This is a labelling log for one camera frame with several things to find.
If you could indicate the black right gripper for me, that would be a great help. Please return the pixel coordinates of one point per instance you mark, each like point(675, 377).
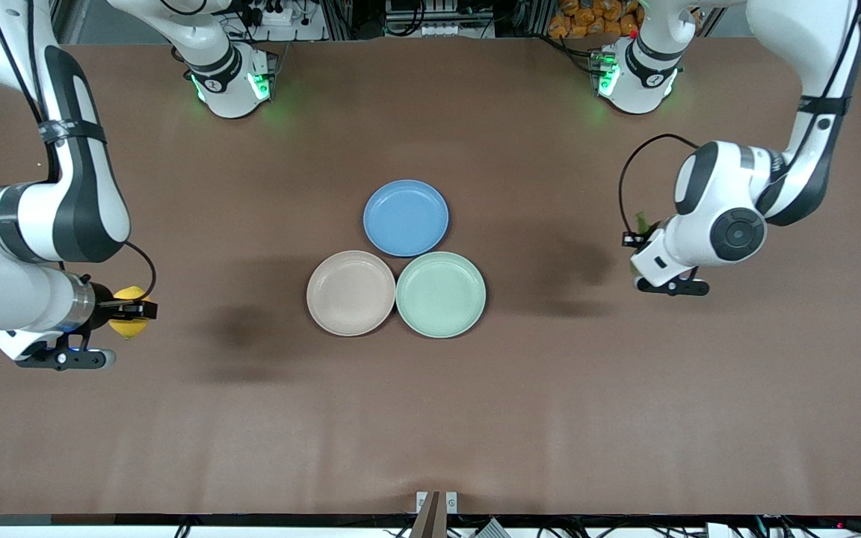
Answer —
point(104, 305)

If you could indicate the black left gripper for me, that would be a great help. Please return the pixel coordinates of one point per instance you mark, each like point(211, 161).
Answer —
point(640, 239)

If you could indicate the green lettuce leaf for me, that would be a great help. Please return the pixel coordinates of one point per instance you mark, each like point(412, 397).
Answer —
point(642, 223)

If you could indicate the yellow lemon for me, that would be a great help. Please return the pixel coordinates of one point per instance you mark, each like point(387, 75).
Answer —
point(130, 329)

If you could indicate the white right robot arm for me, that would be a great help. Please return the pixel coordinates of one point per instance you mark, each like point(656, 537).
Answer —
point(87, 194)

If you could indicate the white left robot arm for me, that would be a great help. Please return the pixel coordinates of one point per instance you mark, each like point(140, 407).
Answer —
point(729, 209)

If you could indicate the light green plate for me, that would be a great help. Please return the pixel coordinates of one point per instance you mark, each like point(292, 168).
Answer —
point(441, 294)

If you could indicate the beige plate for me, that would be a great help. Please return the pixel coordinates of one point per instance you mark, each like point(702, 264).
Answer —
point(351, 293)

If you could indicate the bag of oranges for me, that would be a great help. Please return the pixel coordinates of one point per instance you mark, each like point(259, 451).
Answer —
point(587, 19)

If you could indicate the blue plate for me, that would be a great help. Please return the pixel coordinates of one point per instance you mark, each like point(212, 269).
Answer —
point(405, 218)

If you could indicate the grey ribbed box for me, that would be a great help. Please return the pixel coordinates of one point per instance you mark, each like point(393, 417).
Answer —
point(492, 529)

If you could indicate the white power strip with plugs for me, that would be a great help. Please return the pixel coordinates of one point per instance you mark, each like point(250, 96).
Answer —
point(273, 15)

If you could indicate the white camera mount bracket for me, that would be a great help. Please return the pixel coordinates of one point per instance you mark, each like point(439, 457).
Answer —
point(421, 502)

